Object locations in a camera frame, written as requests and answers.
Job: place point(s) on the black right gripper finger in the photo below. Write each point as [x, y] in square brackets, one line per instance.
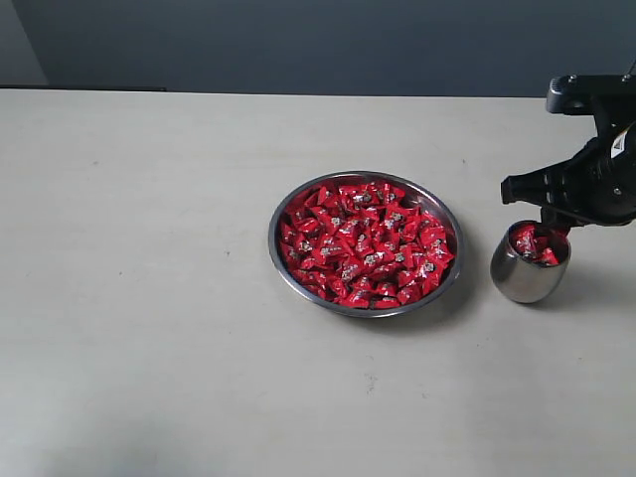
[554, 225]
[543, 187]

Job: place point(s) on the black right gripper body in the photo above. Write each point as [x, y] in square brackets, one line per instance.
[597, 186]

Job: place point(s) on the stainless steel cup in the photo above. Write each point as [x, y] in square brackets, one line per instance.
[521, 281]

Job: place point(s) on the pile of red wrapped candies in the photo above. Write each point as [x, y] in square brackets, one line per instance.
[365, 243]

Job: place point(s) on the steel bowl of candies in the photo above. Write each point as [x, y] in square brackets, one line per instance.
[442, 218]

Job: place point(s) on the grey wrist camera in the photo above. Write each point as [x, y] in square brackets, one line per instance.
[579, 94]

